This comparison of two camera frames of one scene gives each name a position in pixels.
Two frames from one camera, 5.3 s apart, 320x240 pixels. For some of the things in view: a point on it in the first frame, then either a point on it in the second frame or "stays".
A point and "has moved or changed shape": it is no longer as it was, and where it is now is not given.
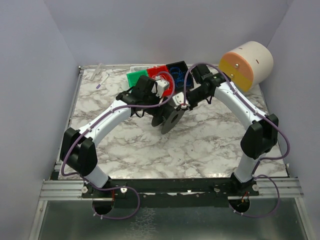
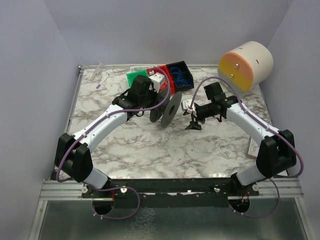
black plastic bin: x=178 y=70 stays
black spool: x=169 y=120 has moved or changed shape
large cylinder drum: x=248 y=64 stays
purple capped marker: x=98 y=85 stays
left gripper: x=157 y=110 → x=155 y=116
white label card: x=141 y=68 stays
